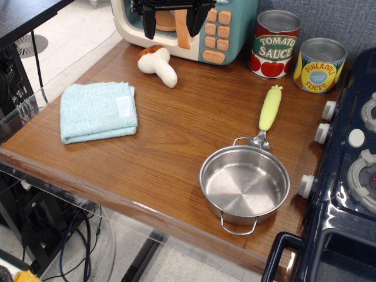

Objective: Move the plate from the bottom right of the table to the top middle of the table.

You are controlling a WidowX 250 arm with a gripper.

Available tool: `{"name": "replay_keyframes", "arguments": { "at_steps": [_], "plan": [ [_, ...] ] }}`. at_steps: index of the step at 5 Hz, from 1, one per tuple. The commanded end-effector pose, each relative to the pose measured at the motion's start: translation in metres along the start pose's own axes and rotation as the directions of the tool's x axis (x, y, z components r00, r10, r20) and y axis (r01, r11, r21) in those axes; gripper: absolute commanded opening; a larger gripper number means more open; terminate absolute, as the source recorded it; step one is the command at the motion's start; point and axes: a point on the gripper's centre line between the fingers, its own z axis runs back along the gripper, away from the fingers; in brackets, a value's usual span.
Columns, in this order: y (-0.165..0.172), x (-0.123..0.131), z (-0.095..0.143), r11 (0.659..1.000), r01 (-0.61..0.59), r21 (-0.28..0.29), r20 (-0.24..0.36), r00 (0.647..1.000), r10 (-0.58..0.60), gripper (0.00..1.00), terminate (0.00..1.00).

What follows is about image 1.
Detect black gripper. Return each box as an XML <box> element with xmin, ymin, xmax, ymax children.
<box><xmin>130</xmin><ymin>0</ymin><xmax>216</xmax><ymax>40</ymax></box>

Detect stainless steel pot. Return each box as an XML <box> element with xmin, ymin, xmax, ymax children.
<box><xmin>199</xmin><ymin>138</ymin><xmax>290</xmax><ymax>236</ymax></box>

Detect yellow object at corner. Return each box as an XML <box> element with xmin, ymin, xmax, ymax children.
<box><xmin>14</xmin><ymin>270</ymin><xmax>41</xmax><ymax>282</ymax></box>

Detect plush mushroom toy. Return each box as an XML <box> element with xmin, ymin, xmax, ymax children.
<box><xmin>137</xmin><ymin>45</ymin><xmax>177</xmax><ymax>88</ymax></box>

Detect toy microwave teal cream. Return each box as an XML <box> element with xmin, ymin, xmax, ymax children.
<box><xmin>111</xmin><ymin>1</ymin><xmax>258</xmax><ymax>65</ymax></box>

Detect tomato sauce can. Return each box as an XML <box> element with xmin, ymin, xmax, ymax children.
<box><xmin>249</xmin><ymin>9</ymin><xmax>301</xmax><ymax>79</ymax></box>

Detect light blue folded towel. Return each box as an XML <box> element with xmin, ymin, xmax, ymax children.
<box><xmin>60</xmin><ymin>82</ymin><xmax>138</xmax><ymax>145</ymax></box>

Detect black side desk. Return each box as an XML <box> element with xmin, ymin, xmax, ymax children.
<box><xmin>1</xmin><ymin>0</ymin><xmax>73</xmax><ymax>50</ymax></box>

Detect pineapple slices can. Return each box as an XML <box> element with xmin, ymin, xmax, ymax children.
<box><xmin>293</xmin><ymin>38</ymin><xmax>348</xmax><ymax>93</ymax></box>

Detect dark blue toy stove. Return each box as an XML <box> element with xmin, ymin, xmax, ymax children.
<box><xmin>262</xmin><ymin>49</ymin><xmax>375</xmax><ymax>281</ymax></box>

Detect spoon with yellow handle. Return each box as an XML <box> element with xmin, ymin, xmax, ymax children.
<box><xmin>247</xmin><ymin>85</ymin><xmax>283</xmax><ymax>152</ymax></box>

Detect blue cable on floor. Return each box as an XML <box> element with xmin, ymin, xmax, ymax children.
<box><xmin>59</xmin><ymin>209</ymin><xmax>92</xmax><ymax>282</ymax></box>

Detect black cable on floor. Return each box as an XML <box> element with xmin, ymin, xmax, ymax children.
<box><xmin>42</xmin><ymin>205</ymin><xmax>103</xmax><ymax>282</ymax></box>

